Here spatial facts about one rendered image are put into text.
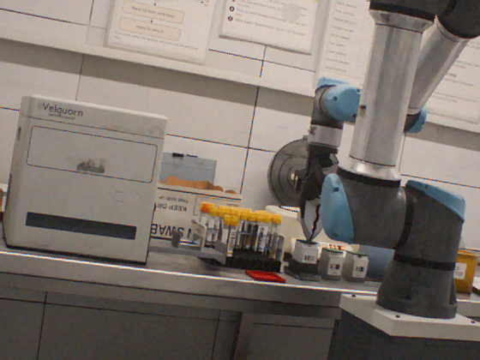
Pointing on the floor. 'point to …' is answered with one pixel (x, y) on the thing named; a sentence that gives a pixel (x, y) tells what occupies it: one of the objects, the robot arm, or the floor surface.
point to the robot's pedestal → (395, 345)
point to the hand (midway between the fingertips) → (311, 236)
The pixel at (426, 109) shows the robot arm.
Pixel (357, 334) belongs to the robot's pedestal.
